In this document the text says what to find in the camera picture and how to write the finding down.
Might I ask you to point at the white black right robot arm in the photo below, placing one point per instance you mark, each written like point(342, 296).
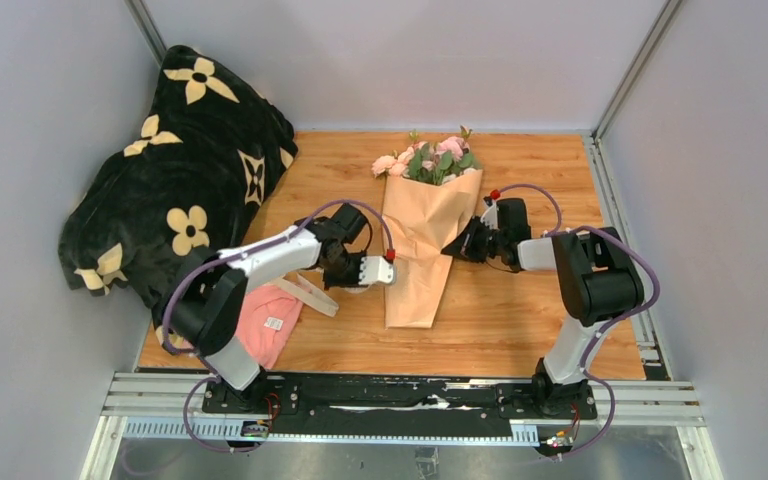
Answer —
point(598, 283)

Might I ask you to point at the green and tan wrapping paper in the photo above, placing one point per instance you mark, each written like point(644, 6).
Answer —
point(423, 219)

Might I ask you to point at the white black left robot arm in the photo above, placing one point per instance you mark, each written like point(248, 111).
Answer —
point(212, 285)

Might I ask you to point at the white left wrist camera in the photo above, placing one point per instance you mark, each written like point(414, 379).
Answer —
point(375, 269)

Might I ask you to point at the pink folded cloth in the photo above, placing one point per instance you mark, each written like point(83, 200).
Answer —
point(266, 321)

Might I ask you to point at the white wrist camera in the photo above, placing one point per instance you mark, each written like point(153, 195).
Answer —
point(375, 269)
point(489, 218)

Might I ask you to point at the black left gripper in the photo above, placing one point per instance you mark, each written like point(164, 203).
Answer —
point(332, 282)

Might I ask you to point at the black blanket with cream flowers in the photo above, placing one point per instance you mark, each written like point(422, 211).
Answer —
point(210, 151)

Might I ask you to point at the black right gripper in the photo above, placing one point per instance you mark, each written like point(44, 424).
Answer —
point(463, 246)

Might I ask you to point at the beige ribbon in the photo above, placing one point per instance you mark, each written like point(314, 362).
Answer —
point(309, 294)

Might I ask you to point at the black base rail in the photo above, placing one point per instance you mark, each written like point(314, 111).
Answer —
point(375, 409)

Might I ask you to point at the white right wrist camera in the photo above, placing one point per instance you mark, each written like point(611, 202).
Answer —
point(489, 218)

